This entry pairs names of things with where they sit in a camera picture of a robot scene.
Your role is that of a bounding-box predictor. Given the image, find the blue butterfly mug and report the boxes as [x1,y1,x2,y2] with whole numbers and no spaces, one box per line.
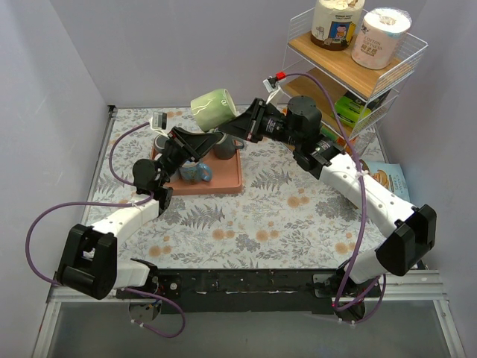
[179,161,212,184]

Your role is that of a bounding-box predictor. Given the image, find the green ceramic mug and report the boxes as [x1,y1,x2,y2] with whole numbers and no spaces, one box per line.
[190,89,237,132]

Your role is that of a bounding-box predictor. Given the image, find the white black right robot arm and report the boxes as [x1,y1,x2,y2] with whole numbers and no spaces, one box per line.
[218,96,437,297]

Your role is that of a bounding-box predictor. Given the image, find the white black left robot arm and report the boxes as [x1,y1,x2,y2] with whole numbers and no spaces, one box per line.
[57,127,224,300]

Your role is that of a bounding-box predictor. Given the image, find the dark green mug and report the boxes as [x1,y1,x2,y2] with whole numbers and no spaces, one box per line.
[153,134,168,154]

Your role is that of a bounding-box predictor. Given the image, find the dark grey mug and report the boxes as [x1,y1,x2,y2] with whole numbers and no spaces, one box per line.
[213,134,244,160]

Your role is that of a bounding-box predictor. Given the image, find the terracotta pink tray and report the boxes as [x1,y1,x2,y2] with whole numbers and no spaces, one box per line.
[165,150,243,195]

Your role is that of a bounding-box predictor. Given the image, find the green tissue box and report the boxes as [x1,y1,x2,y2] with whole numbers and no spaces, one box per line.
[335,91,390,128]

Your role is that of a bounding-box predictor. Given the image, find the floral tablecloth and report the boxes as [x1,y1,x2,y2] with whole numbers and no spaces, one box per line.
[74,106,420,270]

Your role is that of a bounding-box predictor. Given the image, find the brown cartoon tissue roll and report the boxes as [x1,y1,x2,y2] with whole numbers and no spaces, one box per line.
[310,0,365,51]

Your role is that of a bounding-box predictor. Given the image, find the blue brown chips bag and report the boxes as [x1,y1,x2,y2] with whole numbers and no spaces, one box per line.
[361,160,410,201]

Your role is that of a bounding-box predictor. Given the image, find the pink toilet paper roll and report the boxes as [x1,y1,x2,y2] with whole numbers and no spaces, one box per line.
[351,7,412,70]

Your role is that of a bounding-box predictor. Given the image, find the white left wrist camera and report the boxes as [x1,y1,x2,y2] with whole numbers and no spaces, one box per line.
[149,111,168,136]

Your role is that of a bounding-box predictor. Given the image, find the white wire shelf rack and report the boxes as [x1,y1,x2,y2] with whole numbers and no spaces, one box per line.
[281,8,428,155]

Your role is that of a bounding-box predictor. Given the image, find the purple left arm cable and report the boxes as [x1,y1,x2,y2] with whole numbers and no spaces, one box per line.
[25,121,187,339]

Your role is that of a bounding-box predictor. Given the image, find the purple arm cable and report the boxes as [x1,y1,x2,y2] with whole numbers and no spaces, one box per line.
[282,72,387,324]
[25,121,187,339]

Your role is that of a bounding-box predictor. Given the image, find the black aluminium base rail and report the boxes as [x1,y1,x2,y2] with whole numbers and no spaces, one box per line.
[46,268,448,316]

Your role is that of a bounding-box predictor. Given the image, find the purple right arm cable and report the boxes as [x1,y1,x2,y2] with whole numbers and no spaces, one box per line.
[282,72,387,324]

